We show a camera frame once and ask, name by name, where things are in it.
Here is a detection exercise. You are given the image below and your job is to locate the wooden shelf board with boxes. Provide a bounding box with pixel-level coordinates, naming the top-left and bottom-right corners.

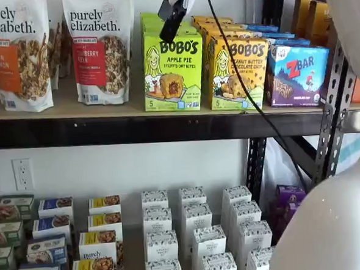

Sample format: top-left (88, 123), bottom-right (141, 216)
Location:
top-left (0, 178), bottom-right (278, 270)

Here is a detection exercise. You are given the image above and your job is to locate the brown yellow snack box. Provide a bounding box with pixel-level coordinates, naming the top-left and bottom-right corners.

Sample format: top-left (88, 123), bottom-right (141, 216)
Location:
top-left (290, 0), bottom-right (334, 48)

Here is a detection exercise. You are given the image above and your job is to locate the white purely elizabeth granola bag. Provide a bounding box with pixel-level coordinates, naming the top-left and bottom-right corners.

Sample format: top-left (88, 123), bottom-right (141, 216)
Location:
top-left (46, 16), bottom-right (74, 90)

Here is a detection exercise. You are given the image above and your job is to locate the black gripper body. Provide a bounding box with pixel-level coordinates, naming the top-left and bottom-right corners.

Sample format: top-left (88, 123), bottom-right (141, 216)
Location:
top-left (158, 0), bottom-right (192, 26)

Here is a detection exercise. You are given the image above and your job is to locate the green Bobo's apple pie box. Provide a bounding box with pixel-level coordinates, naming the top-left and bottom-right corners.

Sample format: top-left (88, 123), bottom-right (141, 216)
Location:
top-left (140, 9), bottom-right (192, 25)
top-left (140, 16), bottom-right (200, 38)
top-left (140, 28), bottom-right (208, 114)

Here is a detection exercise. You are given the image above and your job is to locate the purple snack box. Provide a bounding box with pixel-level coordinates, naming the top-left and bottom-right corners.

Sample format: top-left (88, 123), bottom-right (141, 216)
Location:
top-left (276, 183), bottom-right (308, 203)
top-left (269, 194), bottom-right (308, 243)

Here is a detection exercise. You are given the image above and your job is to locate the red label granola bag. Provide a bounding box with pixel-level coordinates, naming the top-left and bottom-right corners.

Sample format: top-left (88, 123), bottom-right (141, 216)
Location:
top-left (62, 0), bottom-right (141, 108)

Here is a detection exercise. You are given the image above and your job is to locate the black metal shelf rack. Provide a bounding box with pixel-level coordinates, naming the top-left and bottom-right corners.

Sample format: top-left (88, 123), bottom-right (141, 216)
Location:
top-left (0, 0), bottom-right (360, 222)

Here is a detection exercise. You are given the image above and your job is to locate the white plastic sheet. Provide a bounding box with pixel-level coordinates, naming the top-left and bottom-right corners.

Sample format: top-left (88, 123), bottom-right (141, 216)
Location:
top-left (258, 133), bottom-right (360, 198)

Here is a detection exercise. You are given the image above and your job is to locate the wooden shelf board with snacks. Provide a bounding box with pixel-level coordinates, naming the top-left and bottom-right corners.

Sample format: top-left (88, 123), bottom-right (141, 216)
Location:
top-left (0, 57), bottom-right (331, 132)

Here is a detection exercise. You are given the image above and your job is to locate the green white granola box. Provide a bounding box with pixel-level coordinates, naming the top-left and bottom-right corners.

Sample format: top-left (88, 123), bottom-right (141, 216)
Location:
top-left (0, 246), bottom-right (17, 270)
top-left (0, 221), bottom-right (26, 248)
top-left (0, 194), bottom-right (36, 223)

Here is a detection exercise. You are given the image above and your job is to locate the yellow Bobo's peanut butter box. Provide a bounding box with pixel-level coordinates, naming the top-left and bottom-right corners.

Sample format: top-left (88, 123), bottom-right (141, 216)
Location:
top-left (190, 13), bottom-right (236, 30)
top-left (206, 33), bottom-right (273, 113)
top-left (200, 23), bottom-right (250, 46)

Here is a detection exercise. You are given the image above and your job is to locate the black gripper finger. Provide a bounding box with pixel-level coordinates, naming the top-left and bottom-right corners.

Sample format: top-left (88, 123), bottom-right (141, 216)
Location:
top-left (158, 18), bottom-right (184, 44)

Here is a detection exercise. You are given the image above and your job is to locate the white wall power outlet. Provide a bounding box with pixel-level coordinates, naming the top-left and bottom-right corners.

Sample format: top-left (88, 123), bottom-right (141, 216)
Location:
top-left (11, 158), bottom-right (35, 192)

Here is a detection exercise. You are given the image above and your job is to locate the blue purple ZBar box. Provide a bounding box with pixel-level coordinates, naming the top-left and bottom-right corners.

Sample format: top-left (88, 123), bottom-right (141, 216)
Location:
top-left (248, 29), bottom-right (297, 43)
top-left (267, 36), bottom-right (312, 49)
top-left (262, 41), bottom-right (334, 110)
top-left (243, 22), bottom-right (281, 34)

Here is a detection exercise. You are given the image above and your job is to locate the orange label granola bag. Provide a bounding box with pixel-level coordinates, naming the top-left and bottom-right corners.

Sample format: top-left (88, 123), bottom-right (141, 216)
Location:
top-left (0, 0), bottom-right (55, 115)

